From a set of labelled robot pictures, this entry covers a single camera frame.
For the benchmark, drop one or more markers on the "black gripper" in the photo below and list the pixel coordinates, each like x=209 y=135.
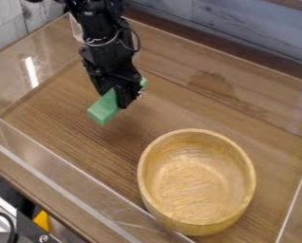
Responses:
x=109 y=60

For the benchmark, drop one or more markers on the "green rectangular block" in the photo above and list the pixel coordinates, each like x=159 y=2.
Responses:
x=105 y=109

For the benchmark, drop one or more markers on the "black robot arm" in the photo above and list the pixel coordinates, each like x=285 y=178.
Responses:
x=101 y=18

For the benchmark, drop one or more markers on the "brown wooden bowl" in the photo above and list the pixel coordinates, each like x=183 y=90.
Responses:
x=197 y=181

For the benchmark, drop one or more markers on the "yellow black device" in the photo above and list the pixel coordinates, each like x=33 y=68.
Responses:
x=34 y=227

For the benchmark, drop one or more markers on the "clear acrylic corner bracket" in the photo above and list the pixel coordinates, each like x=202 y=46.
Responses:
x=77 y=29

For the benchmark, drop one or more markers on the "clear acrylic front wall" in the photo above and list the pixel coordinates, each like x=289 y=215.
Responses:
x=90 y=208

